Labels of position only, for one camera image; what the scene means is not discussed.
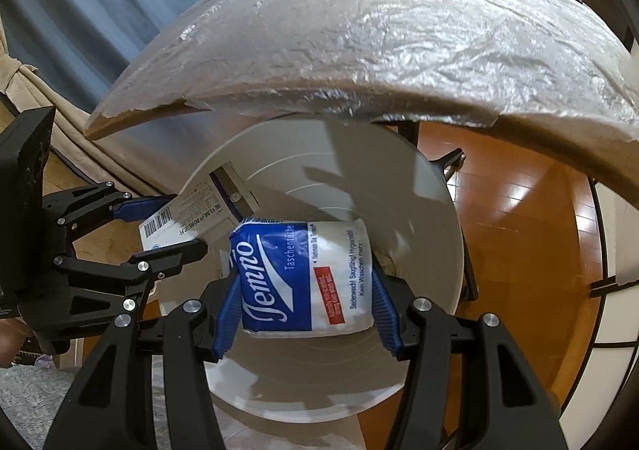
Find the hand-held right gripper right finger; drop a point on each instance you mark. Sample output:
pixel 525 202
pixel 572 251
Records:
pixel 387 315

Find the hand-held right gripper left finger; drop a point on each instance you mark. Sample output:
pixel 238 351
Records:
pixel 229 315

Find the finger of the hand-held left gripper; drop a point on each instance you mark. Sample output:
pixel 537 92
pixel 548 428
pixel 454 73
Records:
pixel 164 260
pixel 142 207

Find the blue white medicine box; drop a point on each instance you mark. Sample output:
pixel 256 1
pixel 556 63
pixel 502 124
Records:
pixel 199 210

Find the blue white tissue packet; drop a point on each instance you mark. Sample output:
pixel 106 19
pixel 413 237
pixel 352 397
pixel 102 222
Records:
pixel 299 275

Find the white trash bin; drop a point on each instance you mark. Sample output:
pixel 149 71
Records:
pixel 309 170

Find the beige curtain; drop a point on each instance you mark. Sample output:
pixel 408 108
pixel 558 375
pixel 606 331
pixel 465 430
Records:
pixel 60 140

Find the grey rug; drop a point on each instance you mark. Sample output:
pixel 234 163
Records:
pixel 40 405

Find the blue curtain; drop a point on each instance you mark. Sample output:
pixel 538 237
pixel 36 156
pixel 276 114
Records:
pixel 90 5

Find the black framed paper screen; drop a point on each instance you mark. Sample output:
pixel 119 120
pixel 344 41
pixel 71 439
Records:
pixel 614 330

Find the black table leg frame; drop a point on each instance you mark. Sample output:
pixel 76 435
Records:
pixel 467 250

